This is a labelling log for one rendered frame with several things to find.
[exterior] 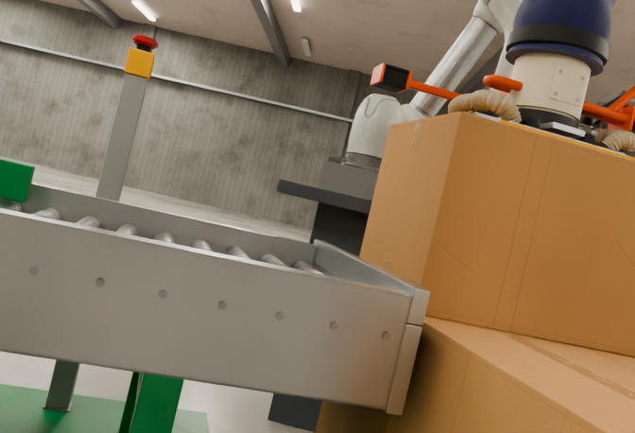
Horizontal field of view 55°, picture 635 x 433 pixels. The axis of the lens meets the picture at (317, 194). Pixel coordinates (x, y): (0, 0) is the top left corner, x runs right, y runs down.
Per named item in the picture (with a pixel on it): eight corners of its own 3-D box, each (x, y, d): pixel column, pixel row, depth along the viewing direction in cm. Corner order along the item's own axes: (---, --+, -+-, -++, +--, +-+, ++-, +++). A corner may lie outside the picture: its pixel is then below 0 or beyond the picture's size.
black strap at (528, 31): (540, 33, 131) (543, 15, 131) (487, 53, 154) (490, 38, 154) (628, 62, 136) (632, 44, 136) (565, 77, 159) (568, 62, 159)
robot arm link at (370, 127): (336, 149, 205) (352, 85, 205) (361, 160, 220) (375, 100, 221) (380, 157, 196) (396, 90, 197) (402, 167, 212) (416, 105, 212)
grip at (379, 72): (379, 80, 158) (384, 61, 158) (369, 85, 167) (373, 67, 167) (409, 89, 160) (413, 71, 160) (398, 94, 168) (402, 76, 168)
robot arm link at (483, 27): (358, 143, 222) (383, 154, 241) (389, 168, 214) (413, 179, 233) (493, -44, 206) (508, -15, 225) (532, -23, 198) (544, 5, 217)
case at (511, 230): (414, 314, 117) (461, 110, 118) (353, 277, 156) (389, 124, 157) (668, 364, 131) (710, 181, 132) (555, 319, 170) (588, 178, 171)
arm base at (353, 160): (326, 166, 216) (330, 151, 216) (386, 181, 217) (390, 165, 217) (328, 163, 198) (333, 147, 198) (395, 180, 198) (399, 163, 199)
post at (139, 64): (42, 408, 164) (129, 46, 165) (46, 399, 171) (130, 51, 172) (68, 412, 166) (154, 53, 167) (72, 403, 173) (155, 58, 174)
